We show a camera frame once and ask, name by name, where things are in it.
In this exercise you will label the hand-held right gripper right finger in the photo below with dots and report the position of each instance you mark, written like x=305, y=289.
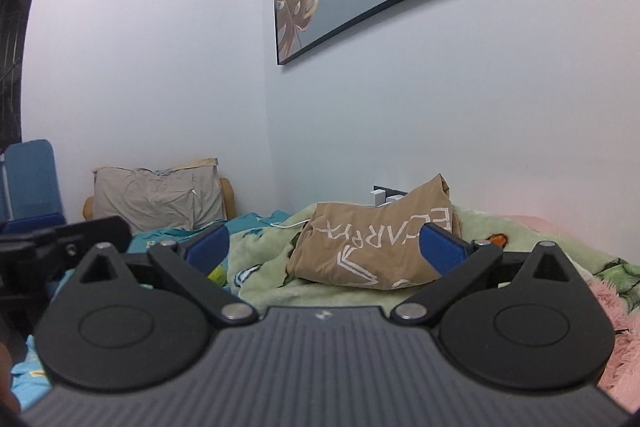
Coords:
x=442, y=252

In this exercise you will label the teal printed bed sheet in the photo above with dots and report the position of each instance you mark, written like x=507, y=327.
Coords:
x=30, y=372

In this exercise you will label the white charger plug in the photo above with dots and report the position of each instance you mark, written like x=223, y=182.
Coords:
x=385, y=197

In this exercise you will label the beige pillow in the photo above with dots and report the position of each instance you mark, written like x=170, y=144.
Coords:
x=200, y=163

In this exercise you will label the grey pillow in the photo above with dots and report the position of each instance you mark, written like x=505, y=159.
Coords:
x=155, y=197

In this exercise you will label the dark barred window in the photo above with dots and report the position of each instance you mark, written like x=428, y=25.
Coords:
x=12, y=57

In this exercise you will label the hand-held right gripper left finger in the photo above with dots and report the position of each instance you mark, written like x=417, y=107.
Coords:
x=206, y=247

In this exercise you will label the tan printed t-shirt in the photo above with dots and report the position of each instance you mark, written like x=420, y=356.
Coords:
x=370, y=237

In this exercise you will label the tall blue covered chair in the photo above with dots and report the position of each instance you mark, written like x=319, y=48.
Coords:
x=30, y=182

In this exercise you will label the green fleece blanket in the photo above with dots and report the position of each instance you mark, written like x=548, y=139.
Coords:
x=270, y=282

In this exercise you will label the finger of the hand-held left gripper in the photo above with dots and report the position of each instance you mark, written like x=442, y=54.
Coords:
x=100, y=232

